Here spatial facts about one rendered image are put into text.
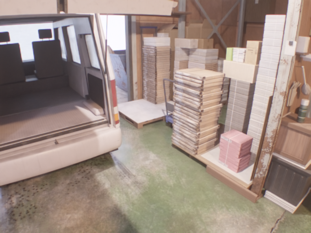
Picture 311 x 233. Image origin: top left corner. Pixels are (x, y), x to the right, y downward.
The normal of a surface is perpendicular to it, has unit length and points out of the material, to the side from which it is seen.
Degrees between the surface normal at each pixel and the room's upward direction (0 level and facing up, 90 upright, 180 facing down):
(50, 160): 88
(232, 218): 0
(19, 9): 106
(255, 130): 90
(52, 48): 93
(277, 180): 90
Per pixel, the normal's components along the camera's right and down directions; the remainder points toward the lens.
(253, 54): -0.82, 0.22
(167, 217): 0.00, -0.92
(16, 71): 0.58, 0.36
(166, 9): 0.61, 0.55
